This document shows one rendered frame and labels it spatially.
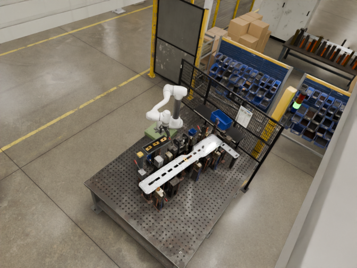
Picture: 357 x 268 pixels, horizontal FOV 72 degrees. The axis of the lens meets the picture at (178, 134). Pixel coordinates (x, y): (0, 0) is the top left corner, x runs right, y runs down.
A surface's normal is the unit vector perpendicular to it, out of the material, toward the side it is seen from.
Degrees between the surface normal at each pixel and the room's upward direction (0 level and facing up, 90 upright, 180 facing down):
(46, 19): 90
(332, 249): 0
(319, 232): 0
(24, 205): 0
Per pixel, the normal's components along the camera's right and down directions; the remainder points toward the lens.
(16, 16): 0.79, 0.51
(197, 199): 0.12, -0.68
